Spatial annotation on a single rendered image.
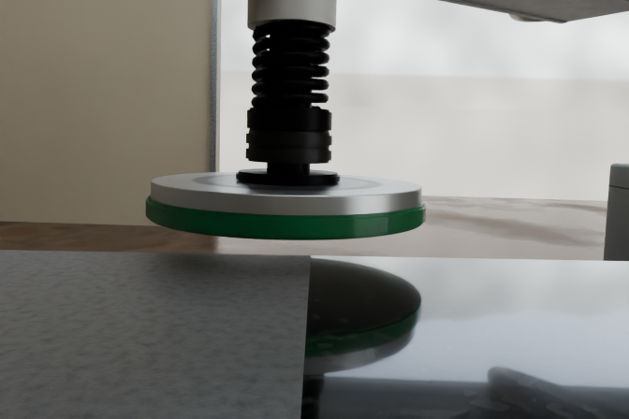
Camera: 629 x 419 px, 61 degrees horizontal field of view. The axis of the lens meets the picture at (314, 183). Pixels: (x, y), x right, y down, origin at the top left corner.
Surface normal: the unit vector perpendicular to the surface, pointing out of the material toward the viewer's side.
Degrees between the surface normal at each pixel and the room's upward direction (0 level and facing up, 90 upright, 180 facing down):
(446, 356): 0
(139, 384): 0
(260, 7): 90
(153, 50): 90
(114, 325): 0
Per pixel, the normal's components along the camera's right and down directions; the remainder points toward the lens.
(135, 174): -0.03, 0.08
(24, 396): 0.03, -1.00
